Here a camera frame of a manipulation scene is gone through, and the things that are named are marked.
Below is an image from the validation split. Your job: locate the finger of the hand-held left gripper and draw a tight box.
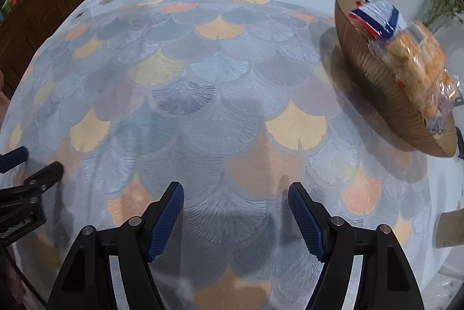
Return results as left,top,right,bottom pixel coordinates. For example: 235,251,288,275
0,146,30,174
0,161,65,215

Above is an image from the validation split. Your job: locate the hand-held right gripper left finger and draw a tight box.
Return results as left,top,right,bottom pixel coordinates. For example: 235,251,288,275
47,181,185,310

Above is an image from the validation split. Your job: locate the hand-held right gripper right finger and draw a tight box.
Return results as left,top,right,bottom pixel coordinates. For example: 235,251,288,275
288,183,425,310

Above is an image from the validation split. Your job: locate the golden ribbed bowl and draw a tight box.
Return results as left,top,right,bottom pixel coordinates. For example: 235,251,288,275
334,0,458,157

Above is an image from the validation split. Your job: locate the clear bag of crackers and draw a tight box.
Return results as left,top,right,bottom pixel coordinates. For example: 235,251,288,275
368,20,448,115

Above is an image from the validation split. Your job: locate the blue white red packet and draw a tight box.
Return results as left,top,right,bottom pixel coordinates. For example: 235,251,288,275
349,0,401,40

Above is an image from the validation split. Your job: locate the brown wooden sideboard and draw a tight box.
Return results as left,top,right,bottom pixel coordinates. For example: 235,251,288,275
0,0,92,90

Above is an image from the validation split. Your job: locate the row of colourful small boxes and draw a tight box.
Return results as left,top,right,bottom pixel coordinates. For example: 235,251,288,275
2,0,22,16

